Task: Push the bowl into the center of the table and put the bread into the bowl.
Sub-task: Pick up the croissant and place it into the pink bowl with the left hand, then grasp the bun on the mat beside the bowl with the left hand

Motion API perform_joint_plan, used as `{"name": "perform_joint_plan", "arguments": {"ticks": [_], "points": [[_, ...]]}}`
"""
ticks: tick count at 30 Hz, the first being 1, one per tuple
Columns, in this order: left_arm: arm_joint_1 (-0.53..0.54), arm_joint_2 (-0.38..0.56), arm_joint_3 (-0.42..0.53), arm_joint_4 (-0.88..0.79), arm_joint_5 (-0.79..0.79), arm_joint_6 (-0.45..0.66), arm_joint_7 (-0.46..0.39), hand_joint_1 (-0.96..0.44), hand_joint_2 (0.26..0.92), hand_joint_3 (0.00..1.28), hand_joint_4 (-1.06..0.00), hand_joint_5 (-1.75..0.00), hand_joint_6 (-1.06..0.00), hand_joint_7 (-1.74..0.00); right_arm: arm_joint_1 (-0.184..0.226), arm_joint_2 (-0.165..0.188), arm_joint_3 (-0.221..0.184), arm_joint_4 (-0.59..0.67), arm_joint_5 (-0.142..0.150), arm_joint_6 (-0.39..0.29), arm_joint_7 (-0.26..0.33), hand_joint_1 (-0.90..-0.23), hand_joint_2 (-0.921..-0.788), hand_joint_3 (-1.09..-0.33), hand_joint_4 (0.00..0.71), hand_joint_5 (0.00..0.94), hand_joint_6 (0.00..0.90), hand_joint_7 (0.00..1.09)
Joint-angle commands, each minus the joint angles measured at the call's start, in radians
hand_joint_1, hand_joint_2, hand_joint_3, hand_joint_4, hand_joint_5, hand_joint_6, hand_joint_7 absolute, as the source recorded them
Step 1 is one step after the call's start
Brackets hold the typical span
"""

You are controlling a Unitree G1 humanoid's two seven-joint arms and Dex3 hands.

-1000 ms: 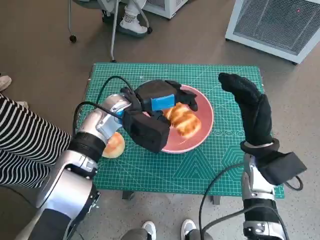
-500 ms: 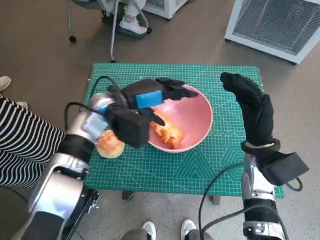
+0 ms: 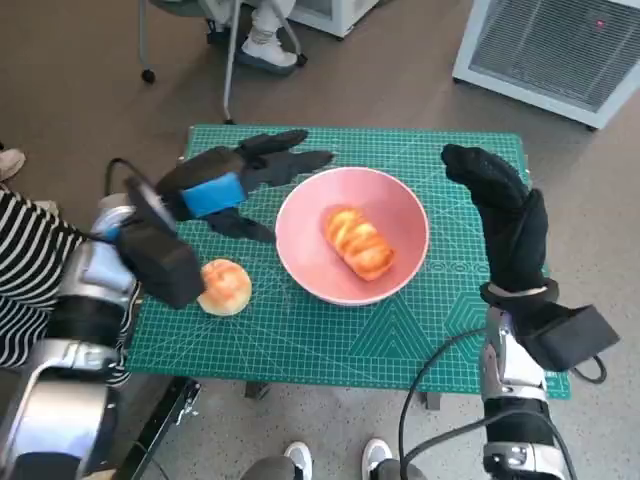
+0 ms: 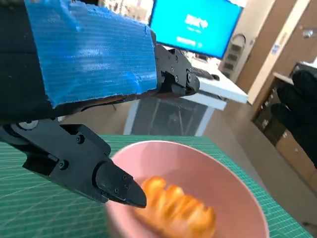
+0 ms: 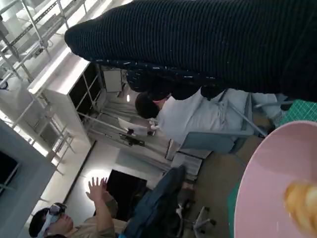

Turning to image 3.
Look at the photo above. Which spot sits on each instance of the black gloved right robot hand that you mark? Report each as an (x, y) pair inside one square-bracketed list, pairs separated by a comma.
[(515, 235)]

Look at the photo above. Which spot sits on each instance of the bare left robot hand, blue tape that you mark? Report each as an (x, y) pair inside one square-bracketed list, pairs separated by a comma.
[(210, 170)]

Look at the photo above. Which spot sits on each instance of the pink bowl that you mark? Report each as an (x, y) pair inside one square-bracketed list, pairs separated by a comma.
[(300, 235)]

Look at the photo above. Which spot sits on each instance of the round toy bread bun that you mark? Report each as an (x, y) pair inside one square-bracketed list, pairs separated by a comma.
[(230, 290)]

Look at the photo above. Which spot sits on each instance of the long braided toy bread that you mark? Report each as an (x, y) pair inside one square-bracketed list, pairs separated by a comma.
[(357, 240)]

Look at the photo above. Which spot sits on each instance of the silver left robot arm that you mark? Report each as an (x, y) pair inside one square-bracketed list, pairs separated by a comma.
[(65, 390)]

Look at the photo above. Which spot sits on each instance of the metal office chair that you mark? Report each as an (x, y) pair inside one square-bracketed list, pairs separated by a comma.
[(228, 75)]

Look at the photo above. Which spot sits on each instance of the seated person's leg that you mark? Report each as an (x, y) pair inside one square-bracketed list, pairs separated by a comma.
[(265, 50)]

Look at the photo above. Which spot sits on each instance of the beige shoe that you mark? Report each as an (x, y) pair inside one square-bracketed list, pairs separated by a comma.
[(11, 164), (46, 206)]

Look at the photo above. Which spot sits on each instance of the large white grille appliance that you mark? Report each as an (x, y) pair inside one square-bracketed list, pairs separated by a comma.
[(550, 50)]

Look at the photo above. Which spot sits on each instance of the small white grille appliance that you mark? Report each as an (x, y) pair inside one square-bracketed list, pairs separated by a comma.
[(340, 20)]

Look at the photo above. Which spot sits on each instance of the green cutting mat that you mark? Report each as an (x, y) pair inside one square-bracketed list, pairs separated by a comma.
[(325, 340)]

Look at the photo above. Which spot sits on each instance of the person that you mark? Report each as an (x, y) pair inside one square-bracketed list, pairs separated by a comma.
[(30, 280)]

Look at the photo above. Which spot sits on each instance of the black bar with metal latch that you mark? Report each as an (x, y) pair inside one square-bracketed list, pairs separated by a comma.
[(165, 420)]

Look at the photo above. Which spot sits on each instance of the white shoe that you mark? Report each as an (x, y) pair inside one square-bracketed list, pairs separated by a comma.
[(376, 455), (299, 457)]

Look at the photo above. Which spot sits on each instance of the dark gray leg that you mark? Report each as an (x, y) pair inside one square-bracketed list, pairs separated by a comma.
[(395, 470), (270, 470)]

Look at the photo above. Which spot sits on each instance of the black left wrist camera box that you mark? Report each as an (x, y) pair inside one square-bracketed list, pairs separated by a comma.
[(160, 265)]

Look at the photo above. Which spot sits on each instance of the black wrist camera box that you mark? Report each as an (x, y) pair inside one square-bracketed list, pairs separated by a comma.
[(160, 265), (575, 335)]

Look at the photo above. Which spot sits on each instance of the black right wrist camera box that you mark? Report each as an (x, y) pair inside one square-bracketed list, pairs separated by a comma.
[(575, 335)]

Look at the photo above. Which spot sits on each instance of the metal table bracket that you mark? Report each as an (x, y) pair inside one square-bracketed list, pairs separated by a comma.
[(433, 400), (256, 390)]

